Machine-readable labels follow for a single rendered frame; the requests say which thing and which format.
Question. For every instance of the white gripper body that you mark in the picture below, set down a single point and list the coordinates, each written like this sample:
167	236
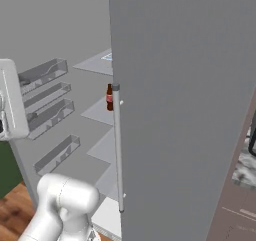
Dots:
13	101

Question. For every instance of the brown bottle with red label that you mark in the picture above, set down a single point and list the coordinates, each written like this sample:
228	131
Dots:
109	98

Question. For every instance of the grey fridge door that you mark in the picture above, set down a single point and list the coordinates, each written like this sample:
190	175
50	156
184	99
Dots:
183	85

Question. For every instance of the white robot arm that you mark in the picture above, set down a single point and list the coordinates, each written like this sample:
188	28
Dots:
63	198

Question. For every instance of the green cabinet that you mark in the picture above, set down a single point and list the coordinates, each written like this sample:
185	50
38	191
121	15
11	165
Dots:
8	171

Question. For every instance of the white freezer drawer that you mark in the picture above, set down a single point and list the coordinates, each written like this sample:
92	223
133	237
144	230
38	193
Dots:
108	216

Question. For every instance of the brown cabinet run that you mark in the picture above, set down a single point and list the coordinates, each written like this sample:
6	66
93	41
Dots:
230	225

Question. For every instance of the clear door bin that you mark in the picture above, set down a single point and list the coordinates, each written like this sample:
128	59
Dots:
56	155
50	118
43	72
46	95

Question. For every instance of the black curved object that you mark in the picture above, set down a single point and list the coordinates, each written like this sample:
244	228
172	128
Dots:
253	145

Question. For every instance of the blue white ice cube tray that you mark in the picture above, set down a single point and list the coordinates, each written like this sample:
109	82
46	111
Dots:
107	56

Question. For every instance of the grey freezer door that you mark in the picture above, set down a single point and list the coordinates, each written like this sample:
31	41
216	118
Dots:
40	28

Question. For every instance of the grey freezer shelf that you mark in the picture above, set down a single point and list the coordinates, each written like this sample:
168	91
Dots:
100	113
96	65
108	183
105	150

